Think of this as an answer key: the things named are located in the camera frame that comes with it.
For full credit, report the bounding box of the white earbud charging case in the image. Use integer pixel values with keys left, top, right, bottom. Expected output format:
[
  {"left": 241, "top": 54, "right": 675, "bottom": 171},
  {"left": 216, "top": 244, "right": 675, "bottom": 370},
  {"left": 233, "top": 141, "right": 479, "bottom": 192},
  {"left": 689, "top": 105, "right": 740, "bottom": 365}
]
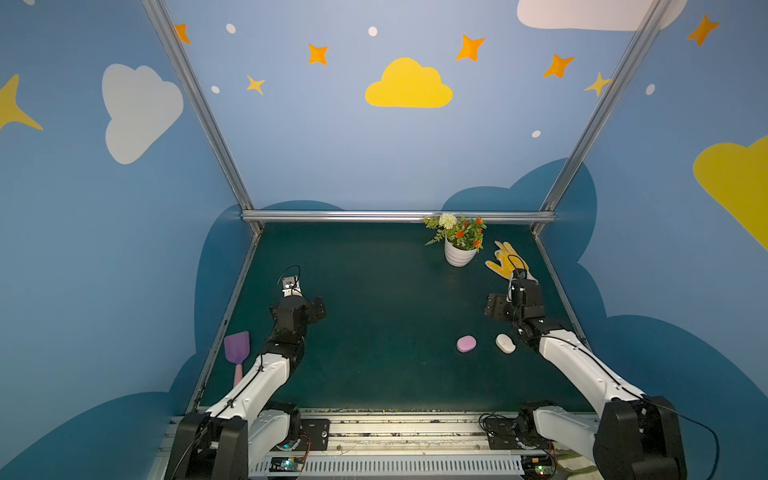
[{"left": 495, "top": 333, "right": 516, "bottom": 355}]

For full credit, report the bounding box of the purple earbud charging case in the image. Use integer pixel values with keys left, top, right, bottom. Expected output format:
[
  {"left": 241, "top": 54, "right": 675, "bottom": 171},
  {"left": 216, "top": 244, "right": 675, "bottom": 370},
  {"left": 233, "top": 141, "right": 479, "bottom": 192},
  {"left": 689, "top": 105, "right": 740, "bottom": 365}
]
[{"left": 456, "top": 335, "right": 477, "bottom": 353}]

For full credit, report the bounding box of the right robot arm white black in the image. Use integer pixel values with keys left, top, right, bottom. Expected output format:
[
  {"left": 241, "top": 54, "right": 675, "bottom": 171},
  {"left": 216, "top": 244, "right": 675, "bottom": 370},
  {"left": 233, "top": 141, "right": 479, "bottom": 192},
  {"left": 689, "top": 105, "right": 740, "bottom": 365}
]
[{"left": 485, "top": 277, "right": 687, "bottom": 479}]

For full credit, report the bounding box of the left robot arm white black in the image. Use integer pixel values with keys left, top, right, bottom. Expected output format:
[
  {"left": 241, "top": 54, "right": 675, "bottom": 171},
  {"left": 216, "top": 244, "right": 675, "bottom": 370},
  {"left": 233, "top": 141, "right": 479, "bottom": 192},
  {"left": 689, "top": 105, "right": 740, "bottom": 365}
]
[{"left": 164, "top": 293, "right": 325, "bottom": 479}]

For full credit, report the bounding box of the yellow work glove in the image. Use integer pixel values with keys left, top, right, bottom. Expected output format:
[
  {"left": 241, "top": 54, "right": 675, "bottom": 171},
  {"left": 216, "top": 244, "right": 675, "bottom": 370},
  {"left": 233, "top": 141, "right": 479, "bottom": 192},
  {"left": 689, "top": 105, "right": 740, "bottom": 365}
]
[{"left": 484, "top": 241, "right": 534, "bottom": 280}]

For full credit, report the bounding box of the white potted flower plant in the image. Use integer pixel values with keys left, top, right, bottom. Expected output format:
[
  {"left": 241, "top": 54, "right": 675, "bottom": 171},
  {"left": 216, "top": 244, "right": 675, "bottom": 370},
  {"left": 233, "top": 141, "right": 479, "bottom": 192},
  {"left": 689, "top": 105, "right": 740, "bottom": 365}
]
[{"left": 422, "top": 212, "right": 487, "bottom": 267}]

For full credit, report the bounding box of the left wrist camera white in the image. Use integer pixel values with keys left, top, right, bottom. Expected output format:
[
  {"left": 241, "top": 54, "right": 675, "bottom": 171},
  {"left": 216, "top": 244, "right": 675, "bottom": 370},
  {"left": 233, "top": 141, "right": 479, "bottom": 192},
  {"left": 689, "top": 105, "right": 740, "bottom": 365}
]
[{"left": 280, "top": 275, "right": 303, "bottom": 297}]

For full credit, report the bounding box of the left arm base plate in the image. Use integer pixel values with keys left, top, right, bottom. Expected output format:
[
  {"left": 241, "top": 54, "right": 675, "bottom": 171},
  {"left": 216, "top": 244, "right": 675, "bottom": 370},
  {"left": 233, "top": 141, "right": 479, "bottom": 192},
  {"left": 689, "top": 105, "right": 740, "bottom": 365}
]
[{"left": 277, "top": 418, "right": 331, "bottom": 452}]

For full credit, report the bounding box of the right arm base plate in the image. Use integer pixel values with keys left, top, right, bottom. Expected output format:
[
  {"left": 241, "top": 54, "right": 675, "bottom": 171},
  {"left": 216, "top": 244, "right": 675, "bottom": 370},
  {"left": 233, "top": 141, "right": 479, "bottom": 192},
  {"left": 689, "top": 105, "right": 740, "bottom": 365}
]
[{"left": 479, "top": 415, "right": 555, "bottom": 451}]

